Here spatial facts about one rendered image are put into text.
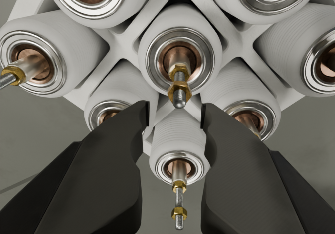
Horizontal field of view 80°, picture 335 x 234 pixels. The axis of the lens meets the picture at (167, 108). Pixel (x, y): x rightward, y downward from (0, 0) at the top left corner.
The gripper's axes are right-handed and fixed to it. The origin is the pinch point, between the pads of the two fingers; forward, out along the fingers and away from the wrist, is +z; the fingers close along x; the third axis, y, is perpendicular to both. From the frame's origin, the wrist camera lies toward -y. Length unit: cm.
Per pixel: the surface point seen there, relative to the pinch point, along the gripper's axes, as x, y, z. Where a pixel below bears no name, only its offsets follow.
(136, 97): -4.9, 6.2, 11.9
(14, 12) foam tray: -22.0, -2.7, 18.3
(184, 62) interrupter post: 0.7, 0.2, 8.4
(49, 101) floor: -35, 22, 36
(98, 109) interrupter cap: -9.8, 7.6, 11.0
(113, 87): -7.9, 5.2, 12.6
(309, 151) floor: 41, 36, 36
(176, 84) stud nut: 0.0, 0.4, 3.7
